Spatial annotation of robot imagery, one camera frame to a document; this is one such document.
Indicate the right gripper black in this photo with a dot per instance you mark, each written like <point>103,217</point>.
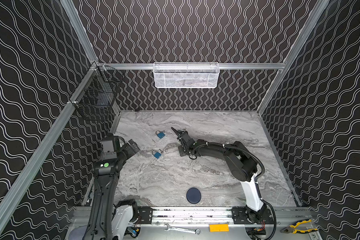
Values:
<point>184,140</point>

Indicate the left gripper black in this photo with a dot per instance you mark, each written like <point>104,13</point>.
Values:
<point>130,147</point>

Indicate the blue padlock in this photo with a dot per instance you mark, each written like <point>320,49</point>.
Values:
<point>156,154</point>
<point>160,134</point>

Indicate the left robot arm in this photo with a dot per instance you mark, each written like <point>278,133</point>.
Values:
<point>107,220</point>

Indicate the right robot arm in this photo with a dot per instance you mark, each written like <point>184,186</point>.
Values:
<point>244,166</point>

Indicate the dark round disc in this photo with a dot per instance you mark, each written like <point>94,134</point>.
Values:
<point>193,196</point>

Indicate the steel wrench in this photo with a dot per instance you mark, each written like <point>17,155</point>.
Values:
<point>183,230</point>

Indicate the yellow label block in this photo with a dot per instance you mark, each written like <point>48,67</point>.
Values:
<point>216,228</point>

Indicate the grey cloth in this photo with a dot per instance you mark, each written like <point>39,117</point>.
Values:
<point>77,233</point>

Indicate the black wire basket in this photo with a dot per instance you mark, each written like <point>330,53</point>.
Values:
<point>98,101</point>

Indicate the white wire basket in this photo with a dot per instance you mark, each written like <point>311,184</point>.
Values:
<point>182,75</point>

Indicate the yellow handled pliers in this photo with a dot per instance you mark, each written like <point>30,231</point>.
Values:
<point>294,228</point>

